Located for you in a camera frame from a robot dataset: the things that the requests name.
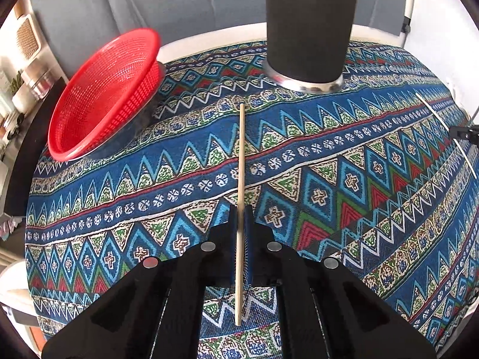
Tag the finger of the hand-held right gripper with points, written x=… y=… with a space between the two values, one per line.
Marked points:
x=464 y=132

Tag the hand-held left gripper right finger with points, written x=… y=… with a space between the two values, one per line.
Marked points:
x=249 y=246

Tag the red plastic basket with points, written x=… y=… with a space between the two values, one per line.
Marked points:
x=104 y=82

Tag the white round container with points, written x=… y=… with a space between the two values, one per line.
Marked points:
x=15 y=284

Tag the wooden chopstick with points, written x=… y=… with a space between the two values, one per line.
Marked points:
x=434 y=110
x=241 y=157

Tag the grey backdrop cloth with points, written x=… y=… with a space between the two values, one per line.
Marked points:
x=149 y=0

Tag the blue patterned table cloth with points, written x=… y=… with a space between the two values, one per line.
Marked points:
x=149 y=179

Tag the woven rattan box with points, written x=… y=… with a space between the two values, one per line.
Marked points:
x=28 y=37

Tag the small potted plant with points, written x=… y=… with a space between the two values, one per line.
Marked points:
x=17 y=89

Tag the black cylindrical utensil holder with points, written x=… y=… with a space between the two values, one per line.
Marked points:
x=310 y=26

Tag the group of bottles and jars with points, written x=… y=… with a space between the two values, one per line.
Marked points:
x=7 y=123

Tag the black backdrop clamp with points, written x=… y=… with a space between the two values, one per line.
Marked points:
x=405 y=26

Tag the metal canister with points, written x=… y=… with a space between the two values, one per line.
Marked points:
x=41 y=80

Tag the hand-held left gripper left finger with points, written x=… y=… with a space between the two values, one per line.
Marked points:
x=232 y=246

